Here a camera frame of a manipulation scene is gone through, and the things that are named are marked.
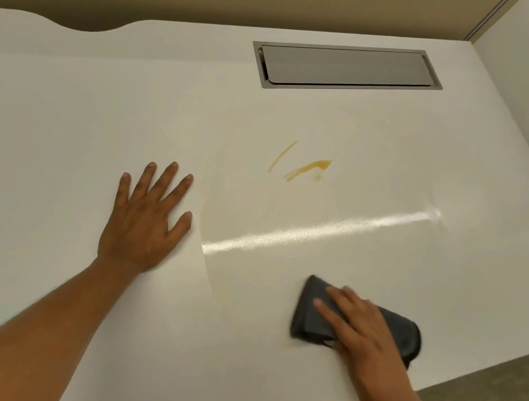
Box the grey metal cable hatch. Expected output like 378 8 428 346
252 13 444 118

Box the yellow sauce stain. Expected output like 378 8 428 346
263 136 336 189

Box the person's left forearm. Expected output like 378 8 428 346
0 250 162 401

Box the person's right hand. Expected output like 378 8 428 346
311 276 416 401

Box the person's left hand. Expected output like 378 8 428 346
83 156 207 280

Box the dark grey cleaning cloth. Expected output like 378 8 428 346
281 259 427 388

